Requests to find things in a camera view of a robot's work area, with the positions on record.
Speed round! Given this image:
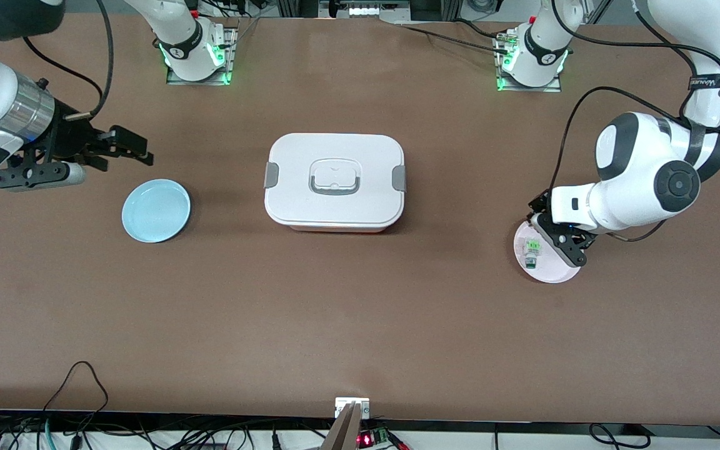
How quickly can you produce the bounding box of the black base power cable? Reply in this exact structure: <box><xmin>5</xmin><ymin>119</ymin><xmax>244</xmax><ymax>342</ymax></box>
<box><xmin>397</xmin><ymin>19</ymin><xmax>517</xmax><ymax>56</ymax></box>

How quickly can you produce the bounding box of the thin black looped cable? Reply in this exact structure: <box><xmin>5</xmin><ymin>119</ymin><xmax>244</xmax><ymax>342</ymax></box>
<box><xmin>41</xmin><ymin>361</ymin><xmax>109</xmax><ymax>432</ymax></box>

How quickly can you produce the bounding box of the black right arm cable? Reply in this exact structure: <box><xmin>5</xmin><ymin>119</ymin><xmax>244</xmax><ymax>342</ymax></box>
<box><xmin>63</xmin><ymin>0</ymin><xmax>114</xmax><ymax>121</ymax></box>
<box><xmin>22</xmin><ymin>36</ymin><xmax>104</xmax><ymax>104</ymax></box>

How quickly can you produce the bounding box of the black cable bundle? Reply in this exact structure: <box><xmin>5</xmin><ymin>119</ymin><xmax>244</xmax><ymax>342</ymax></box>
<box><xmin>0</xmin><ymin>412</ymin><xmax>336</xmax><ymax>450</ymax></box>

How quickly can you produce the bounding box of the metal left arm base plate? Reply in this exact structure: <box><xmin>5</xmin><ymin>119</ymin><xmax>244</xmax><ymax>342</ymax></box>
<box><xmin>495</xmin><ymin>31</ymin><xmax>563</xmax><ymax>93</ymax></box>

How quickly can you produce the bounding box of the black coiled cable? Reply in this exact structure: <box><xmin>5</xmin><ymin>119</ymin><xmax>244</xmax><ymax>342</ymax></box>
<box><xmin>588</xmin><ymin>423</ymin><xmax>648</xmax><ymax>448</ymax></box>

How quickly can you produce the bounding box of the pale pink round plate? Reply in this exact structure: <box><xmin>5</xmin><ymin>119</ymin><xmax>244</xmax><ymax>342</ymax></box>
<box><xmin>513</xmin><ymin>219</ymin><xmax>583</xmax><ymax>284</ymax></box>

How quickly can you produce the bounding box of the circuit board with red light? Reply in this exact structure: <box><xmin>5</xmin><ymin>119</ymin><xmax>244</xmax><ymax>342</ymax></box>
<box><xmin>357</xmin><ymin>427</ymin><xmax>392</xmax><ymax>448</ymax></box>

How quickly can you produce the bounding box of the light blue round plate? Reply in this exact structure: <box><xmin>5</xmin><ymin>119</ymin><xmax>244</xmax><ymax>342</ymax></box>
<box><xmin>121</xmin><ymin>179</ymin><xmax>192</xmax><ymax>244</ymax></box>

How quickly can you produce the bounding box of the white lidded lunch box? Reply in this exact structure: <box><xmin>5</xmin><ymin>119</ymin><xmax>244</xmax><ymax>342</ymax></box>
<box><xmin>264</xmin><ymin>132</ymin><xmax>407</xmax><ymax>234</ymax></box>

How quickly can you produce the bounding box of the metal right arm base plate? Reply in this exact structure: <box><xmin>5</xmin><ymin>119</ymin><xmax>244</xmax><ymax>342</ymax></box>
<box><xmin>166</xmin><ymin>25</ymin><xmax>239</xmax><ymax>86</ymax></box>

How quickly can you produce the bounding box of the aluminium frame rail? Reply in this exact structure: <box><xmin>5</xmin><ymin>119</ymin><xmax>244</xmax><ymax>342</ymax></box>
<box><xmin>276</xmin><ymin>0</ymin><xmax>461</xmax><ymax>19</ymax></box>

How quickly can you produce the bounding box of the metal camera mount pole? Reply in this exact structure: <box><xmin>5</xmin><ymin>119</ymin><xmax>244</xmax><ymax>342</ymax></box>
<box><xmin>322</xmin><ymin>397</ymin><xmax>371</xmax><ymax>450</ymax></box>

